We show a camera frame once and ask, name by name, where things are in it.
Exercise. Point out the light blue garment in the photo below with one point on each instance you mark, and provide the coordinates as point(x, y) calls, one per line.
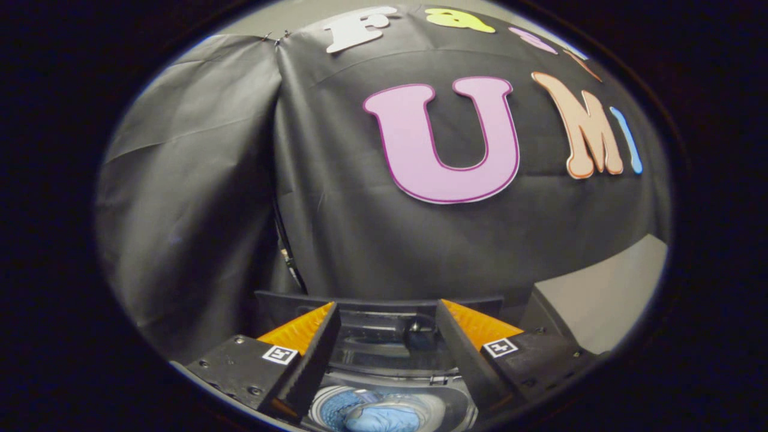
point(384, 419)

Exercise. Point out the grey washing machine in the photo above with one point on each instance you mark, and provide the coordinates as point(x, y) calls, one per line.
point(450, 403)

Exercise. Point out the dark washing machine lid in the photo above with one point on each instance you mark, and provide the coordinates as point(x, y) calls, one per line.
point(372, 333)

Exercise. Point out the black backdrop cloth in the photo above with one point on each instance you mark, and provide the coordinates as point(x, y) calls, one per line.
point(336, 228)

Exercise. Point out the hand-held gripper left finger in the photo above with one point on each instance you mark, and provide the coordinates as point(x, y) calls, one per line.
point(312, 360)

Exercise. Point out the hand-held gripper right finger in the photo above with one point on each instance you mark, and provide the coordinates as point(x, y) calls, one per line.
point(465, 360)

